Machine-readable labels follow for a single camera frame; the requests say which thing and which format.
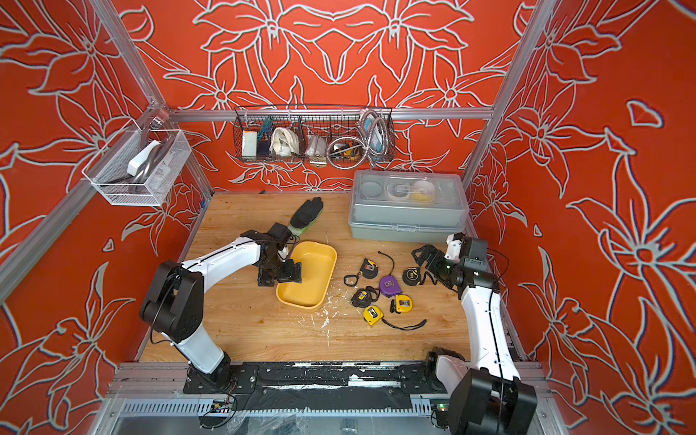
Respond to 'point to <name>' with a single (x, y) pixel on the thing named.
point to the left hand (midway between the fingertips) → (291, 280)
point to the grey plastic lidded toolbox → (391, 206)
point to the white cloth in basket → (285, 141)
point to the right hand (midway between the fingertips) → (419, 257)
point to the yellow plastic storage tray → (318, 263)
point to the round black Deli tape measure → (411, 275)
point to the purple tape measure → (390, 286)
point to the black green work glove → (305, 216)
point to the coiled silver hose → (351, 153)
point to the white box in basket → (249, 143)
